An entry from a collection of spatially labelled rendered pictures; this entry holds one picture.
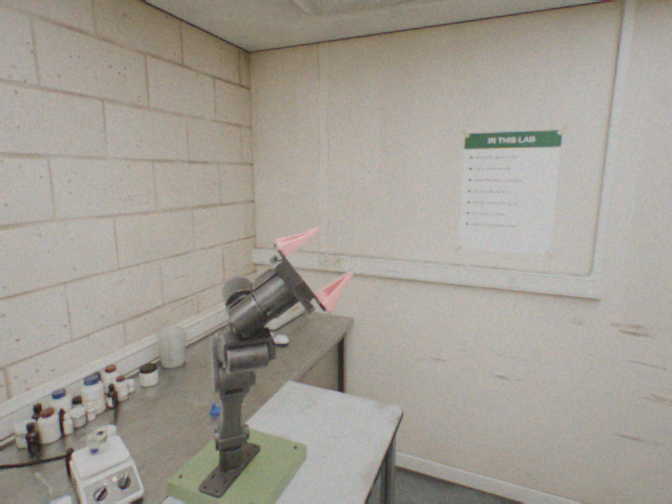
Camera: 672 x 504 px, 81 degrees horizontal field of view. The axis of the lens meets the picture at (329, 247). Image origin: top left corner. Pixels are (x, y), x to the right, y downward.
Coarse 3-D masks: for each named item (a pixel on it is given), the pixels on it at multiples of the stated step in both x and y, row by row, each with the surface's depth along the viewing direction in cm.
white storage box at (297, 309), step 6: (294, 306) 233; (300, 306) 239; (288, 312) 227; (294, 312) 234; (300, 312) 240; (282, 318) 222; (288, 318) 228; (270, 324) 217; (276, 324) 218; (282, 324) 223
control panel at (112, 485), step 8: (120, 472) 105; (128, 472) 106; (104, 480) 103; (112, 480) 103; (136, 480) 105; (88, 488) 100; (96, 488) 101; (112, 488) 102; (128, 488) 103; (136, 488) 104; (88, 496) 99; (112, 496) 100; (120, 496) 101
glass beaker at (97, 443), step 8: (88, 424) 109; (96, 424) 111; (104, 424) 111; (88, 432) 109; (104, 432) 108; (88, 440) 107; (96, 440) 107; (104, 440) 109; (88, 448) 108; (96, 448) 107; (104, 448) 109
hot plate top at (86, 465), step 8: (112, 440) 114; (120, 440) 114; (112, 448) 111; (120, 448) 111; (72, 456) 108; (80, 456) 108; (88, 456) 108; (96, 456) 108; (104, 456) 108; (112, 456) 108; (120, 456) 108; (128, 456) 108; (80, 464) 105; (88, 464) 105; (96, 464) 105; (104, 464) 105; (112, 464) 105; (80, 472) 102; (88, 472) 102; (96, 472) 103
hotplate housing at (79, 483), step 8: (72, 464) 108; (120, 464) 107; (128, 464) 107; (72, 472) 107; (104, 472) 104; (112, 472) 105; (136, 472) 107; (80, 480) 102; (88, 480) 102; (96, 480) 102; (80, 488) 100; (80, 496) 100; (128, 496) 102; (136, 496) 103
